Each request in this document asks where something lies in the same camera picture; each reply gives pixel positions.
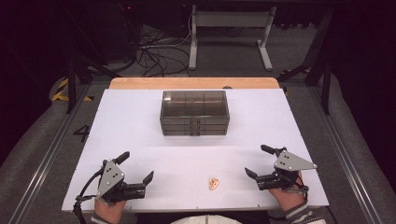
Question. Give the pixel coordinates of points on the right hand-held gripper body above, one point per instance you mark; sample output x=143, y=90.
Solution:
x=289, y=163

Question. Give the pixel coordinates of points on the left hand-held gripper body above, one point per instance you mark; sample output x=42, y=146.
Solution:
x=110, y=175

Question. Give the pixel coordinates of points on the gold and pink brooch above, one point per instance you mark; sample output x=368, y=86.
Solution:
x=214, y=184

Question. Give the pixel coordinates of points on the transparent grey drawer box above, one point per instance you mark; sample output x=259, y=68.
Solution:
x=194, y=112

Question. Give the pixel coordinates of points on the person's right hand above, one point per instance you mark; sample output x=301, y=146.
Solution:
x=289, y=197

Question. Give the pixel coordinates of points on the person's left hand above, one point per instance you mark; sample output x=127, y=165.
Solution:
x=109, y=212

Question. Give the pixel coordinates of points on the white table board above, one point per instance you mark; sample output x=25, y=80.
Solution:
x=130, y=140

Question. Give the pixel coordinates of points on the person's light grey jacket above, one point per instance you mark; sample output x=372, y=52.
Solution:
x=205, y=220

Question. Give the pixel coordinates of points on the black metal stand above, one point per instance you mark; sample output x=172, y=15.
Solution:
x=72, y=84
x=326, y=84

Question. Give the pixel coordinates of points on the yellow and black floor tape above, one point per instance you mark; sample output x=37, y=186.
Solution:
x=60, y=93

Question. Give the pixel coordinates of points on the wooden table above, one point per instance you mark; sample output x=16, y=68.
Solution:
x=193, y=83

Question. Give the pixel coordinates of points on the dark equipment case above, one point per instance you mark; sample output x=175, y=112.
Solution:
x=120, y=31

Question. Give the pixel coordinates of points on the aluminium floor rail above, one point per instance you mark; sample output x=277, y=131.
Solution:
x=49, y=155
x=347, y=155

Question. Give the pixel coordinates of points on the white metal desk frame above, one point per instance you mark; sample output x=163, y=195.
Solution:
x=232, y=18

